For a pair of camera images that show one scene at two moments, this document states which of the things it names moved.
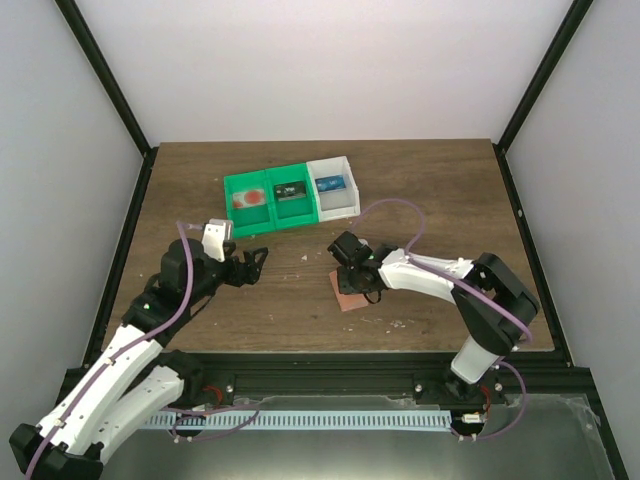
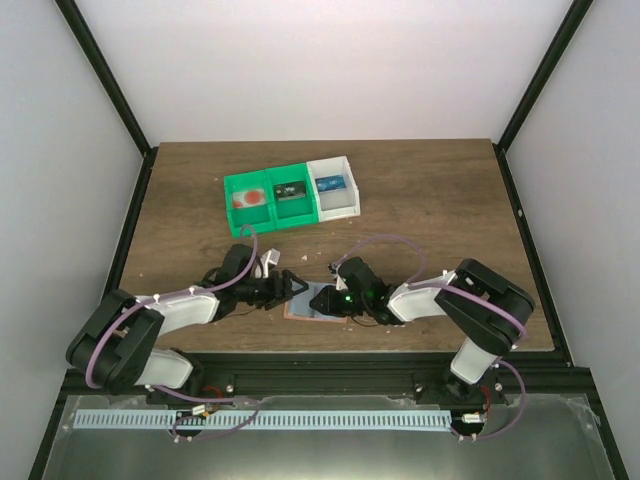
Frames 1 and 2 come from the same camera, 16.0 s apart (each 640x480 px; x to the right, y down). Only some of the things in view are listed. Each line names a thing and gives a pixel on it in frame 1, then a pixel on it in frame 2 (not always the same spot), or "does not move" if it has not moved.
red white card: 249,199 does not move
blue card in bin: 330,183 does not move
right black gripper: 345,287 to 330,303
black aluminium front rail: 369,375 does not move
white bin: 336,191 does not move
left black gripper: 238,279 to 279,295
